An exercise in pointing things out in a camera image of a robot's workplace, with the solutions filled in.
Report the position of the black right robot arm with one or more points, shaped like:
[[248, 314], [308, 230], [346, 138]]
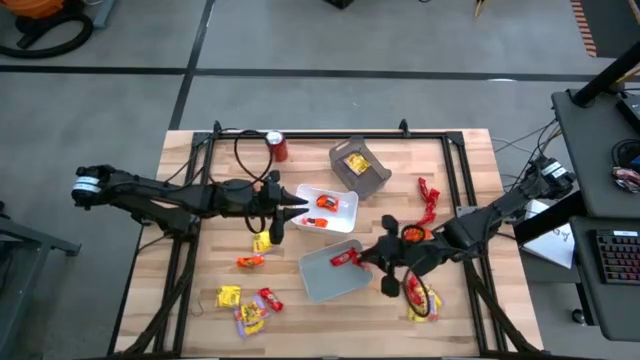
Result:
[[500, 207]]

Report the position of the yellow purple sour candy packet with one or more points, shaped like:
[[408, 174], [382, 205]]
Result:
[[248, 328], [255, 310], [433, 309]]

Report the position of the black aluminium table frame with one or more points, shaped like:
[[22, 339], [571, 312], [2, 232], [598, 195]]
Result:
[[310, 135]]

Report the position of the light grey plastic bin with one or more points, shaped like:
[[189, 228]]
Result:
[[330, 280]]

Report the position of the red soda can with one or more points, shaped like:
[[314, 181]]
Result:
[[276, 146]]

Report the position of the black caster wheel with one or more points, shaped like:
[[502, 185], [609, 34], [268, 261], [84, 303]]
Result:
[[578, 316]]

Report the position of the black desk base bar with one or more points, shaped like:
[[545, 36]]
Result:
[[550, 220]]

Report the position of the black backlit keyboard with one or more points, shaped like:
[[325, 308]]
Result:
[[620, 257]]

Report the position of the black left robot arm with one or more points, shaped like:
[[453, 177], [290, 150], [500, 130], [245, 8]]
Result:
[[115, 187]]

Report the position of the orange candy wrapper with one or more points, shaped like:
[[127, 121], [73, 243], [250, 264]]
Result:
[[315, 222], [250, 261], [412, 233], [327, 202]]

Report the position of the grey metal table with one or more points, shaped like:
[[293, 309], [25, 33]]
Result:
[[20, 280]]

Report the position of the black floor object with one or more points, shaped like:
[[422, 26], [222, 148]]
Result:
[[340, 3]]

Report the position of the black metal pole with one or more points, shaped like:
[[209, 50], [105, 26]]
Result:
[[605, 75]]

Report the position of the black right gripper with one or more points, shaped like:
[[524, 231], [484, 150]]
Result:
[[400, 255]]

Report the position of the orange vacuum cleaner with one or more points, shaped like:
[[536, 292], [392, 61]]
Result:
[[30, 6]]

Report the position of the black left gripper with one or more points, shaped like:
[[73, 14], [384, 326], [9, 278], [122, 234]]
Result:
[[272, 205]]

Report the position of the candy bag on desk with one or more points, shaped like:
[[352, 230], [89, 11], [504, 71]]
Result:
[[626, 179]]

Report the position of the dark mat with striped edge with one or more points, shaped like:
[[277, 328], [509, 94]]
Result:
[[610, 25]]

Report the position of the wooden stand leg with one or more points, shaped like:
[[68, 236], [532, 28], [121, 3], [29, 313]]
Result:
[[480, 7]]

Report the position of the dark grey desk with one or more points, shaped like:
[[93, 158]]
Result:
[[590, 160], [610, 310]]

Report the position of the white plastic bin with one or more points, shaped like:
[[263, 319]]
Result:
[[345, 200]]

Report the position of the grey metal stand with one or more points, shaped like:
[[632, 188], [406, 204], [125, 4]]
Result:
[[105, 12]]

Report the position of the white paper sheet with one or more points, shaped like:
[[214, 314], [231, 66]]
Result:
[[555, 240]]

